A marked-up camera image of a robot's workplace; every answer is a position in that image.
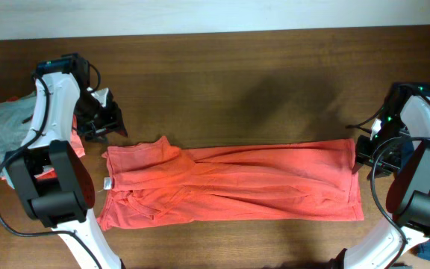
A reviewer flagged orange printed t-shirt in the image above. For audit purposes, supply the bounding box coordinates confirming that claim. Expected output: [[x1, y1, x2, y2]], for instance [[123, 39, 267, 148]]
[[98, 137, 364, 230]]

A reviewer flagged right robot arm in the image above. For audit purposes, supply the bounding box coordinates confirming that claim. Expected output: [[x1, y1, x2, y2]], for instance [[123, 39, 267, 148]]
[[328, 83, 430, 269]]

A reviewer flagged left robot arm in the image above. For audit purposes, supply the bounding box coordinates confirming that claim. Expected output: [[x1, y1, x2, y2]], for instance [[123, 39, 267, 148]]
[[0, 53, 128, 268]]

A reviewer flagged folded pink shirt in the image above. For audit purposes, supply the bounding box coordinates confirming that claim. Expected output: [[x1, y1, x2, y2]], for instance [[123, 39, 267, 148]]
[[0, 111, 86, 180]]

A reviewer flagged folded grey shirt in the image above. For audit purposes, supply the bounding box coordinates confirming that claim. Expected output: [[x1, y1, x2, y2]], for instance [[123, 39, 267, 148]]
[[0, 91, 39, 188]]

